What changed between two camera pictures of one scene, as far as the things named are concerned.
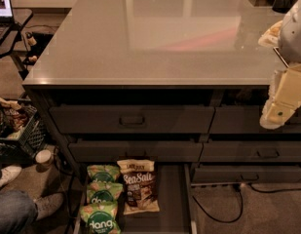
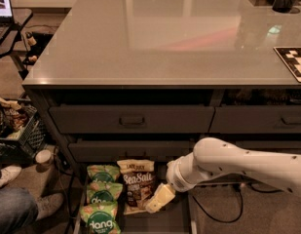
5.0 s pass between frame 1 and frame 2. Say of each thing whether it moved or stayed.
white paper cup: stayed
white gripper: moved
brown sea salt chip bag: stayed
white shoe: stayed
